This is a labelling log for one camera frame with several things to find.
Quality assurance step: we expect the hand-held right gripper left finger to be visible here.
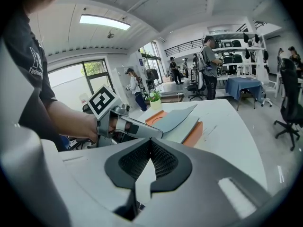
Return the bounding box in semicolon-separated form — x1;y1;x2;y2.
59;138;151;227

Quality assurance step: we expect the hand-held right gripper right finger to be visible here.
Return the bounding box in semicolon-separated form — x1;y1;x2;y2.
134;138;273;227

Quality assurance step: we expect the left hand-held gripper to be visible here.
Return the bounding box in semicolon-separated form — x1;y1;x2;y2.
87;85;164;148

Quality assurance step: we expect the book grey cover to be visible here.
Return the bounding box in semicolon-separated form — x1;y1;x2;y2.
151;104;202;144

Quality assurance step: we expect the person's left forearm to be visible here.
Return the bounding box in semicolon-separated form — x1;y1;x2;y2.
46;99;98;143

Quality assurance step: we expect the person's left hand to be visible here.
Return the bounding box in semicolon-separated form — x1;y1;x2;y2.
107;117;132;134

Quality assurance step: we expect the orange book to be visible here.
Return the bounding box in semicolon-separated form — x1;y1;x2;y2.
144;110;204;148

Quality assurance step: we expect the small potted green plant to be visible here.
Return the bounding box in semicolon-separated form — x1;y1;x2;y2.
145;90;163;111

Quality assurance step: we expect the wooden step platform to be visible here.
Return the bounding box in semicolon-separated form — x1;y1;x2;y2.
160;90;185;103

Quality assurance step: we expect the white marble table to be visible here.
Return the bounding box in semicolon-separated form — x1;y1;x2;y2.
136;98;268;195

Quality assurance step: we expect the grey metal cabinet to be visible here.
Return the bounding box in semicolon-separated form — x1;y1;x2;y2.
113;66;133;110

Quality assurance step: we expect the rack of dark clothes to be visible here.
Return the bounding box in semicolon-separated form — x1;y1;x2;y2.
144;67;164;89

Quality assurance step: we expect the black office chair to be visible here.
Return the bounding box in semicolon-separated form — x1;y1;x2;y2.
187;80;205;101
274;58;303;151

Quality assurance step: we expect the large window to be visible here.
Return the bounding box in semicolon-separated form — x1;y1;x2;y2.
47;59;109;108

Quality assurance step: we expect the black mezzanine railing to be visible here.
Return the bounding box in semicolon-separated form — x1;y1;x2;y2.
164;38;204;54

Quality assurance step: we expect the blue cloth covered table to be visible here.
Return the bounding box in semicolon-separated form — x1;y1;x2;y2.
224;77;265;111

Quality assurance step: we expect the white office chair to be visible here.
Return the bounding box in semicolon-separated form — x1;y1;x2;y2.
261;80;277;108

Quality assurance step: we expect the ceiling light panel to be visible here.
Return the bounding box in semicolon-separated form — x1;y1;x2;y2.
79;13;131;31

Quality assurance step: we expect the group of black bags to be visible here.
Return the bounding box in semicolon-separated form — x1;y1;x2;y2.
214;32;269;65

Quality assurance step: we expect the white shelf unit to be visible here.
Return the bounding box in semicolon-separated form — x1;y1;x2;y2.
207;31;269;82

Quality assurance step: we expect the person's black printed shirt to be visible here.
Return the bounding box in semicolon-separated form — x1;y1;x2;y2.
0;8;60;151

